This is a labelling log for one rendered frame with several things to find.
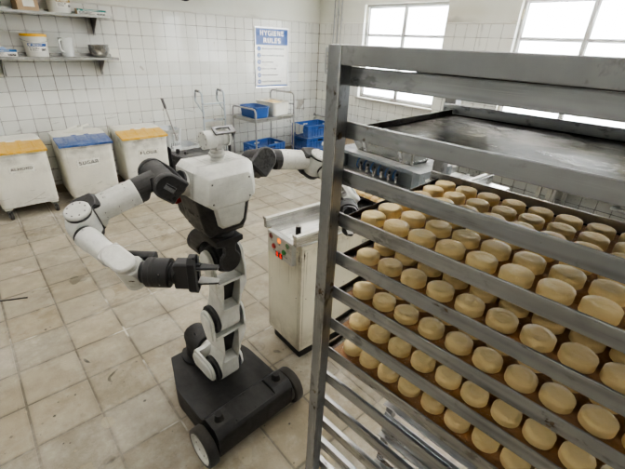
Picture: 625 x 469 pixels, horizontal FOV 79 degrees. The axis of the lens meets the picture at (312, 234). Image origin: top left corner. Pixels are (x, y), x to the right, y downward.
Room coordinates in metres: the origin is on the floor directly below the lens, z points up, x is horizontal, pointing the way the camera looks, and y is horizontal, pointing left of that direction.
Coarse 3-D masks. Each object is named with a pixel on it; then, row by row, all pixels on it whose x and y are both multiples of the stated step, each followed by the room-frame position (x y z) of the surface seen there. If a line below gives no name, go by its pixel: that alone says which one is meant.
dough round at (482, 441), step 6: (474, 432) 0.49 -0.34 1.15; (480, 432) 0.49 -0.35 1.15; (474, 438) 0.48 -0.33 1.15; (480, 438) 0.48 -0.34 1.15; (486, 438) 0.48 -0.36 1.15; (492, 438) 0.48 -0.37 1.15; (474, 444) 0.47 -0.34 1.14; (480, 444) 0.47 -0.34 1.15; (486, 444) 0.46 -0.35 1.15; (492, 444) 0.47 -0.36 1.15; (498, 444) 0.47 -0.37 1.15; (486, 450) 0.46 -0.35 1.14; (492, 450) 0.46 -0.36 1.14
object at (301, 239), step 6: (486, 174) 3.05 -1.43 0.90; (468, 180) 2.87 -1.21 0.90; (474, 180) 2.91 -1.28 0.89; (318, 228) 1.88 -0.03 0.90; (300, 234) 1.79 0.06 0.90; (306, 234) 1.80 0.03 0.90; (312, 234) 1.83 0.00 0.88; (294, 240) 1.77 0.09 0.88; (300, 240) 1.77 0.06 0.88; (306, 240) 1.80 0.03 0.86; (312, 240) 1.83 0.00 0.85; (294, 246) 1.77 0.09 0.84; (300, 246) 1.77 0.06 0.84
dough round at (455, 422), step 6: (450, 414) 0.53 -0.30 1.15; (456, 414) 0.53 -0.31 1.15; (444, 420) 0.53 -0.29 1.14; (450, 420) 0.51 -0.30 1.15; (456, 420) 0.51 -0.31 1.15; (462, 420) 0.51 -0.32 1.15; (450, 426) 0.51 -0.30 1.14; (456, 426) 0.50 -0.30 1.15; (462, 426) 0.50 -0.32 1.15; (468, 426) 0.50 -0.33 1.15; (456, 432) 0.50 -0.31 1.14; (462, 432) 0.50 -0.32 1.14
